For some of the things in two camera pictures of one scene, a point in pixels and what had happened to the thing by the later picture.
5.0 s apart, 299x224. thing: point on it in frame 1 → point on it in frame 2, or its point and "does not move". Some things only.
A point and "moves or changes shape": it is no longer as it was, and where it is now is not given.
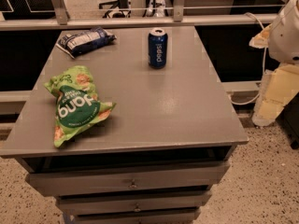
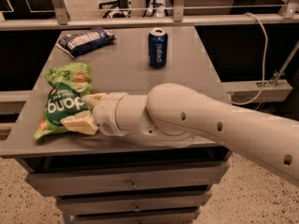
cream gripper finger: x=261 y=39 → x=105 y=110
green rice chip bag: x=78 y=106 moves or changes shape
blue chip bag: x=81 y=42 does not move
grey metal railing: x=179 y=18 does not move
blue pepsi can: x=158 y=49 does not move
